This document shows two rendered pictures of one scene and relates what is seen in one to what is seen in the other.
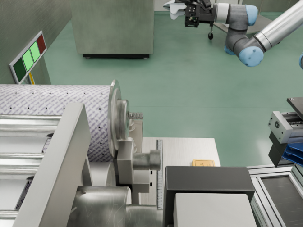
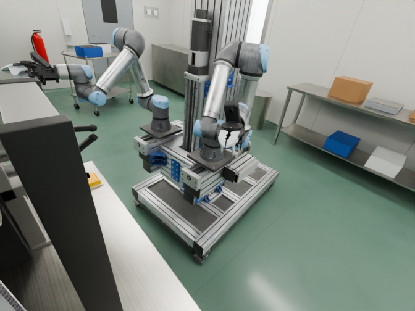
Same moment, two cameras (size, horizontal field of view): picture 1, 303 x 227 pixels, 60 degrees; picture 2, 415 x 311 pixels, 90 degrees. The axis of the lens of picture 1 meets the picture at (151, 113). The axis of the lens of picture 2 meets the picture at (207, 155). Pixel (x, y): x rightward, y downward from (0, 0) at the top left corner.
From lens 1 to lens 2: 0.26 m
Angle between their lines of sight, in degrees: 38
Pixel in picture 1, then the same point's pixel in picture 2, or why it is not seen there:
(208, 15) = (52, 74)
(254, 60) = (100, 100)
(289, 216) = (171, 201)
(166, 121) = not seen: hidden behind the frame
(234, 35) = (80, 87)
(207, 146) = (87, 166)
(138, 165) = (12, 171)
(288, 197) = (167, 191)
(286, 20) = (111, 71)
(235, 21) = (76, 76)
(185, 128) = not seen: hidden behind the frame
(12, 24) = not seen: outside the picture
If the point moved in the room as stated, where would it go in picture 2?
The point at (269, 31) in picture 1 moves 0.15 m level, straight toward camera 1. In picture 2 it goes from (103, 79) to (100, 88)
